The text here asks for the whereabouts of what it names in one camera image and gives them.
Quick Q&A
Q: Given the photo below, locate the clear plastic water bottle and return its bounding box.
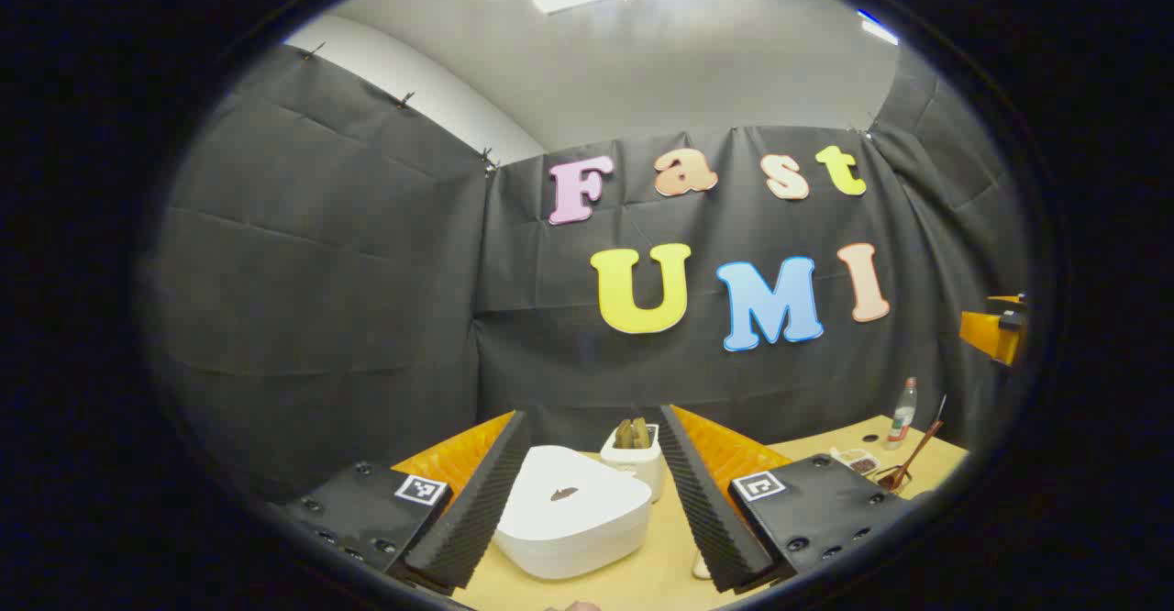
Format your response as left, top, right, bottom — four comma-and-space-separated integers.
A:
886, 377, 918, 451

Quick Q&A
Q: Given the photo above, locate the white rice cooker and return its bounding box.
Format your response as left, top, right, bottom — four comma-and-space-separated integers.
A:
493, 446, 654, 581

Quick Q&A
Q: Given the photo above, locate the brown wooden spoon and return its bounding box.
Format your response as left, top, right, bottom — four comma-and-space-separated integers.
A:
885, 420, 946, 491

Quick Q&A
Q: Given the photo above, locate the black backdrop cloth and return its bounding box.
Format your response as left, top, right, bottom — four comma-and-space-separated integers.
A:
147, 42, 1033, 502

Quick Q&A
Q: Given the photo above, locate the white divided bean dish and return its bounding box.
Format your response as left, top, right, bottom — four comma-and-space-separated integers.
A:
830, 447, 881, 476

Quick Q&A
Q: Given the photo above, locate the white toaster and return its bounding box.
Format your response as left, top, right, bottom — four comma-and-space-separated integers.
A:
601, 423, 666, 504

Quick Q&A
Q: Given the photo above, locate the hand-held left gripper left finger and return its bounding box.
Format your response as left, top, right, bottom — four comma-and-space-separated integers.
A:
275, 409, 533, 595

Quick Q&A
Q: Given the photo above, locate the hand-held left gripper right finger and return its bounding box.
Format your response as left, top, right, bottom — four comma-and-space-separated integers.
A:
659, 404, 918, 594

